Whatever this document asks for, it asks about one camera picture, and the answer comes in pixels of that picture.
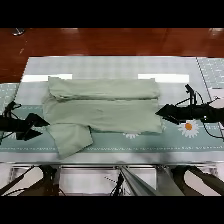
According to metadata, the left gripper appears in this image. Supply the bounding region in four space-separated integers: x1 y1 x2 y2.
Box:
0 112 51 141

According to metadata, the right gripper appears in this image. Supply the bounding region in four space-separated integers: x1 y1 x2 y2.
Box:
155 103 203 126

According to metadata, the pale green T-shirt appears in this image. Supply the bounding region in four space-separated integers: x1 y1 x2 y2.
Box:
41 76 164 160

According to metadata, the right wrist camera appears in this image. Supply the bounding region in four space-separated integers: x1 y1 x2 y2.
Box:
184 83 202 108

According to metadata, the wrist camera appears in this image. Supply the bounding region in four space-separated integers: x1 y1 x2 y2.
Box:
184 83 202 108
2 100 23 118

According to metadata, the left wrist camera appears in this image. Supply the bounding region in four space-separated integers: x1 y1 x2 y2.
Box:
2 100 23 118

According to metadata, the black cable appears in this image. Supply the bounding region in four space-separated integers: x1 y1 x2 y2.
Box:
201 121 224 141
104 171 126 197

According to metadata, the silver frame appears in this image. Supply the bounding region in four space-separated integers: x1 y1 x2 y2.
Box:
0 161 224 197

